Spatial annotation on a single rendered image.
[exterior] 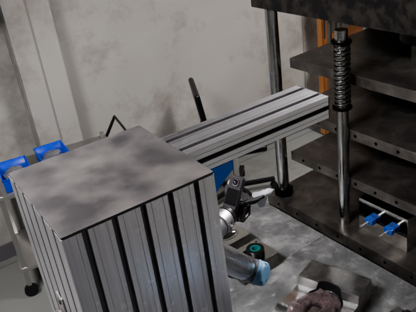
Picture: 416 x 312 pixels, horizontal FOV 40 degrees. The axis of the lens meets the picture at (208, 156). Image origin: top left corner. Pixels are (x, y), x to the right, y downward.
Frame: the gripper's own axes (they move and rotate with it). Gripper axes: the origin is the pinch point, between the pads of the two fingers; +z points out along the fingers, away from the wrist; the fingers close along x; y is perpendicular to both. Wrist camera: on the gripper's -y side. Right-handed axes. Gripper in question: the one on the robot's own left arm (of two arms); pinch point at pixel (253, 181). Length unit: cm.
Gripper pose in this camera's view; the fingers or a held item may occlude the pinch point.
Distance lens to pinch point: 195.8
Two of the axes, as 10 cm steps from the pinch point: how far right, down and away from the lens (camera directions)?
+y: 0.0, 8.5, 5.2
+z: 5.0, -4.5, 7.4
